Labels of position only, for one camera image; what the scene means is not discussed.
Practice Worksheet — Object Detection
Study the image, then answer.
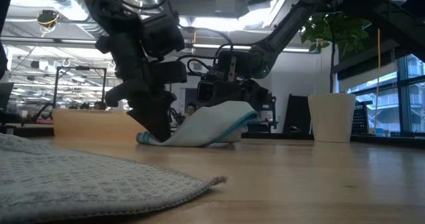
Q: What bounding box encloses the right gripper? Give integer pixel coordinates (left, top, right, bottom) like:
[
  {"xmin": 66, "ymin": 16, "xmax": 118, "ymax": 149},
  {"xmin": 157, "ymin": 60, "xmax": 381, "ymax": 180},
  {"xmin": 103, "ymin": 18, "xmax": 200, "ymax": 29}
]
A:
[{"xmin": 212, "ymin": 49, "xmax": 270, "ymax": 108}]

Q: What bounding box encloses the dark computer monitor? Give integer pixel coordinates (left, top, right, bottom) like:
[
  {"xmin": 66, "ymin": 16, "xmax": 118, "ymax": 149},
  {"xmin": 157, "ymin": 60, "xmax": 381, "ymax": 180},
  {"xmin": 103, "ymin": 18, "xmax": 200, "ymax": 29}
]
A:
[{"xmin": 0, "ymin": 82, "xmax": 15, "ymax": 110}]

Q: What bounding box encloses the white plant pot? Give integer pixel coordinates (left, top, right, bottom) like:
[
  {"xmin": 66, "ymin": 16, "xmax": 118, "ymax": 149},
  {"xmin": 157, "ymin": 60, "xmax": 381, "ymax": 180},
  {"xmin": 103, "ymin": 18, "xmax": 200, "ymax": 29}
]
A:
[{"xmin": 307, "ymin": 92, "xmax": 357, "ymax": 144}]

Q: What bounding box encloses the black overhead camera frame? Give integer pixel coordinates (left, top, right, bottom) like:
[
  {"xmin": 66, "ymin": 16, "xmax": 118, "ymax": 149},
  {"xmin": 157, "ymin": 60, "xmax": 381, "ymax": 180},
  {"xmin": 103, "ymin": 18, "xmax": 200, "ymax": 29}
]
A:
[{"xmin": 52, "ymin": 65, "xmax": 108, "ymax": 110}]

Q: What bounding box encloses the black perforated panel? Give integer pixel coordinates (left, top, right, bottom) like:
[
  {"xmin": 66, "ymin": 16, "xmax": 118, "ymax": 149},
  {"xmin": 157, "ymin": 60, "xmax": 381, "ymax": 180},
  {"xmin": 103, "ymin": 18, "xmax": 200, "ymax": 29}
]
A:
[{"xmin": 353, "ymin": 100, "xmax": 373, "ymax": 135}]

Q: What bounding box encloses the dark grey door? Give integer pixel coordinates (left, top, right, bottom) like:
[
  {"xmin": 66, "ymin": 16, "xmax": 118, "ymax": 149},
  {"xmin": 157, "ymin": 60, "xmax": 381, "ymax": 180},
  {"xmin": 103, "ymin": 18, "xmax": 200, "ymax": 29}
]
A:
[{"xmin": 184, "ymin": 87, "xmax": 200, "ymax": 104}]

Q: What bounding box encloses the grey ceiling box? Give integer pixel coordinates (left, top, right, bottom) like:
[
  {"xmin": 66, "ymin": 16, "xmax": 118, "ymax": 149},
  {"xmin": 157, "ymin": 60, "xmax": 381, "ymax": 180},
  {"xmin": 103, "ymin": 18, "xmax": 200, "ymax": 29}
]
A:
[{"xmin": 214, "ymin": 0, "xmax": 240, "ymax": 18}]

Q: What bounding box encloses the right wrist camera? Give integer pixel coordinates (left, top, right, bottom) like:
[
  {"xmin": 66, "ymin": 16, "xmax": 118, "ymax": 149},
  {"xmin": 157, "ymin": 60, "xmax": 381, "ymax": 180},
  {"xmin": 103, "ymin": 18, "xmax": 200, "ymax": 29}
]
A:
[{"xmin": 197, "ymin": 78, "xmax": 222, "ymax": 104}]

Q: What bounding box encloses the orange plastic basket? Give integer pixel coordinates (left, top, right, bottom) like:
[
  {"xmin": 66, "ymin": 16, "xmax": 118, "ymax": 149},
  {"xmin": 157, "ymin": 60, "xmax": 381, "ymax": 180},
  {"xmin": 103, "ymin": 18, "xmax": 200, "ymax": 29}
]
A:
[{"xmin": 52, "ymin": 108, "xmax": 147, "ymax": 140}]

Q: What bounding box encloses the black shelf cart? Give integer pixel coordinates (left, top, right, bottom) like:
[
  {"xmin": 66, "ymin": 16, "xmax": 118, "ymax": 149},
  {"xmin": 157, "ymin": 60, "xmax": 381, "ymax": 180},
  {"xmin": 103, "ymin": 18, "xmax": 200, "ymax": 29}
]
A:
[{"xmin": 247, "ymin": 96, "xmax": 278, "ymax": 134}]

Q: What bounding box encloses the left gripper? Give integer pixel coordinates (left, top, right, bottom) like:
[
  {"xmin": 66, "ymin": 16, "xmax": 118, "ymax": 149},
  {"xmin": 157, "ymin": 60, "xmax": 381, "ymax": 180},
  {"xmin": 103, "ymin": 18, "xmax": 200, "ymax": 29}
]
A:
[{"xmin": 105, "ymin": 34, "xmax": 175, "ymax": 142}]

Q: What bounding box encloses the black upright panel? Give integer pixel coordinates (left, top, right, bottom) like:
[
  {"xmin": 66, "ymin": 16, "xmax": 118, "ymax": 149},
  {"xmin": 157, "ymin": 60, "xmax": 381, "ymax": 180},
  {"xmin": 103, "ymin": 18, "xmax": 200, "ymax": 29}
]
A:
[{"xmin": 282, "ymin": 93, "xmax": 313, "ymax": 134}]

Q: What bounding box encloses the green leafy plant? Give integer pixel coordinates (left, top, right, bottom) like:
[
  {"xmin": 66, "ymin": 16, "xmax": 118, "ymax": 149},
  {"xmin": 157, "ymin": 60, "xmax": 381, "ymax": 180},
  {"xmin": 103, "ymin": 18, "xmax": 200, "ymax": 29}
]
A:
[{"xmin": 300, "ymin": 11, "xmax": 371, "ymax": 94}]

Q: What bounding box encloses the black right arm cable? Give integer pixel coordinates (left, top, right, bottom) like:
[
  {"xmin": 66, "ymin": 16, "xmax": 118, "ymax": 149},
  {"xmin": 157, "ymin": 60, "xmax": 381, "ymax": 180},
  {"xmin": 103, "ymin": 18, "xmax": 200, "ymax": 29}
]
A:
[{"xmin": 177, "ymin": 25, "xmax": 234, "ymax": 77}]

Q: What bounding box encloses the large glass window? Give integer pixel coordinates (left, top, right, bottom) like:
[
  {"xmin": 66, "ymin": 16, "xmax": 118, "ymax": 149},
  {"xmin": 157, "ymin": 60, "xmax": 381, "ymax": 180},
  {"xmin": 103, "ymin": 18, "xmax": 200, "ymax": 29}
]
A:
[{"xmin": 341, "ymin": 53, "xmax": 425, "ymax": 135}]

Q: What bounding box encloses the light blue teal-edged microfiber towel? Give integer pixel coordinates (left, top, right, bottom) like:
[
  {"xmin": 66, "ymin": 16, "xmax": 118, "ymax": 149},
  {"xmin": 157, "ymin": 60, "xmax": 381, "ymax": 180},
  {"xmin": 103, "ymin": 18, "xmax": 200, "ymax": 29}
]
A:
[{"xmin": 135, "ymin": 100, "xmax": 260, "ymax": 148}]

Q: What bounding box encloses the yellow black cord reel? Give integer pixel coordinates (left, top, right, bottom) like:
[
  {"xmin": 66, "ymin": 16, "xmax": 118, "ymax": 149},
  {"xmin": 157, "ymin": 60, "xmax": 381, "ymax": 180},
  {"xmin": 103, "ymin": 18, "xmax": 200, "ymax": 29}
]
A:
[{"xmin": 36, "ymin": 9, "xmax": 61, "ymax": 37}]

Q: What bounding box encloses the grey waffle-weave towel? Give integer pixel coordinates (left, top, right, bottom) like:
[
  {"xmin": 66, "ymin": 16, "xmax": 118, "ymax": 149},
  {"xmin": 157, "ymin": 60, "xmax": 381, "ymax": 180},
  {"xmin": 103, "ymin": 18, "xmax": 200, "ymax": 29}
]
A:
[{"xmin": 0, "ymin": 132, "xmax": 228, "ymax": 224}]

